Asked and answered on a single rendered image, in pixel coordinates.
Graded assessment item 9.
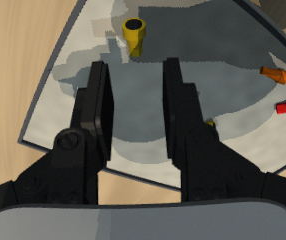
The grey rectangular case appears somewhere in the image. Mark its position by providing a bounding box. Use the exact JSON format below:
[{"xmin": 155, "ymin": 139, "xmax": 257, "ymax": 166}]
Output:
[{"xmin": 17, "ymin": 0, "xmax": 286, "ymax": 192}]

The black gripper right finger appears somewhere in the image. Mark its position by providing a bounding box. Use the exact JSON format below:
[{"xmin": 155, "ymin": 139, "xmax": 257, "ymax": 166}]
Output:
[{"xmin": 162, "ymin": 58, "xmax": 286, "ymax": 206}]

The yellow wire connector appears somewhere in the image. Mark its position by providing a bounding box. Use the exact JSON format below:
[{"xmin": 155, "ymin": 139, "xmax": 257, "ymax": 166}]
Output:
[
  {"xmin": 122, "ymin": 18, "xmax": 146, "ymax": 57},
  {"xmin": 205, "ymin": 121, "xmax": 216, "ymax": 128}
]

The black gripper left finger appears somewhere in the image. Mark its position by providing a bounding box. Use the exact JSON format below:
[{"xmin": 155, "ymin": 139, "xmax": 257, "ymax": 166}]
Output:
[{"xmin": 0, "ymin": 61, "xmax": 114, "ymax": 209}]

